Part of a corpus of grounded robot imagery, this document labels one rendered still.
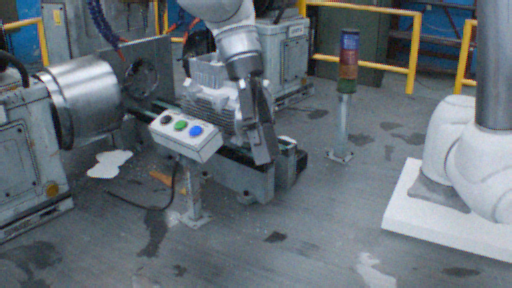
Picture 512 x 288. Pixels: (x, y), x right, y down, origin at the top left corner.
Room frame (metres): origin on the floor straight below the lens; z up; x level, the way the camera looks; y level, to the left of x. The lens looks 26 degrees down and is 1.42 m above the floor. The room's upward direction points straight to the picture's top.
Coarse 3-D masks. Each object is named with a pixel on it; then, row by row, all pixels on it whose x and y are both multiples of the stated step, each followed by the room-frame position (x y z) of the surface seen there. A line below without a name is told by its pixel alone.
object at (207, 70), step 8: (200, 56) 1.12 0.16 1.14; (208, 56) 1.14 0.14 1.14; (216, 56) 1.15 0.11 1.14; (192, 64) 1.08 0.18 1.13; (200, 64) 1.06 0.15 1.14; (208, 64) 1.04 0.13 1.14; (216, 64) 1.03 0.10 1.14; (224, 64) 1.03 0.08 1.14; (192, 72) 1.08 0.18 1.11; (200, 72) 1.06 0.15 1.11; (208, 72) 1.04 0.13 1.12; (216, 72) 1.02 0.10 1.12; (224, 72) 1.03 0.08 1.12; (200, 80) 1.06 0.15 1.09; (208, 80) 1.04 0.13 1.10; (216, 80) 1.02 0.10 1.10; (216, 88) 1.02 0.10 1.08
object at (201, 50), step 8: (192, 32) 1.47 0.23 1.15; (200, 32) 1.44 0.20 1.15; (192, 40) 1.47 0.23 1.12; (200, 40) 1.44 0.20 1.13; (184, 48) 1.50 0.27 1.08; (192, 48) 1.47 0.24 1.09; (200, 48) 1.44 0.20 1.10; (216, 48) 1.39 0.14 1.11; (184, 56) 1.44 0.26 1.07; (192, 56) 1.45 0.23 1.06; (184, 64) 1.51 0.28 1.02
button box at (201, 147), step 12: (156, 120) 0.85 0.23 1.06; (192, 120) 0.82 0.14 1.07; (156, 132) 0.82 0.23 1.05; (168, 132) 0.80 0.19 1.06; (180, 132) 0.79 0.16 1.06; (204, 132) 0.77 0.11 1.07; (216, 132) 0.78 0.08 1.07; (168, 144) 0.81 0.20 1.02; (180, 144) 0.77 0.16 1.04; (192, 144) 0.74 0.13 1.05; (204, 144) 0.75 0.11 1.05; (216, 144) 0.77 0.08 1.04; (192, 156) 0.76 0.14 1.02; (204, 156) 0.75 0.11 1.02
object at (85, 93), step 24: (48, 72) 0.97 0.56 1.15; (72, 72) 0.98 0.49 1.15; (96, 72) 1.02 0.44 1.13; (48, 96) 0.92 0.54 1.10; (72, 96) 0.93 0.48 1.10; (96, 96) 0.98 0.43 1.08; (120, 96) 1.03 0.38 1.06; (72, 120) 0.91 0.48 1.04; (96, 120) 0.96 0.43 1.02; (120, 120) 1.03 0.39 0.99; (72, 144) 0.93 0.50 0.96
